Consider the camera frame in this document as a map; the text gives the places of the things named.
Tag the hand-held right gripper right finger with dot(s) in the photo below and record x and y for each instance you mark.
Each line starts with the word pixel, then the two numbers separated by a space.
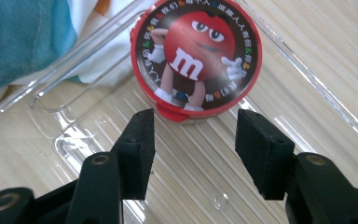
pixel 264 155

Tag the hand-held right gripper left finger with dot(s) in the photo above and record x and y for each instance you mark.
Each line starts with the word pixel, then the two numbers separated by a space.
pixel 136 155

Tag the clear plastic tray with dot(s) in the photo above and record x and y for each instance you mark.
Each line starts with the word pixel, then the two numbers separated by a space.
pixel 199 174

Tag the red lidded candy jar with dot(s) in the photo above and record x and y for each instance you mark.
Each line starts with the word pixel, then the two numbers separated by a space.
pixel 195 59

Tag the white and green tote bag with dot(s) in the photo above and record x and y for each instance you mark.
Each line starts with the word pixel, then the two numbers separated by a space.
pixel 28 40

